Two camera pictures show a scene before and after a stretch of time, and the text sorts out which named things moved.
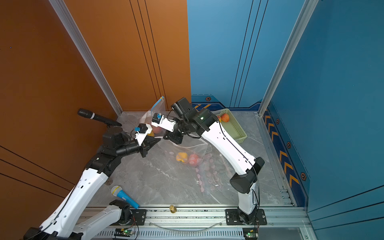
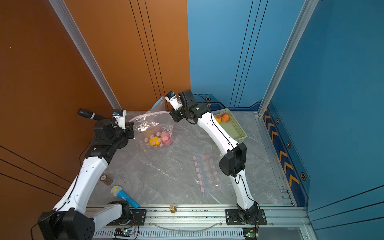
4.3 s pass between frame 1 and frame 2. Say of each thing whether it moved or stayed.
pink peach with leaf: moved
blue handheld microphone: stayed
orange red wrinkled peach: stayed
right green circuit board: stayed
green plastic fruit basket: stayed
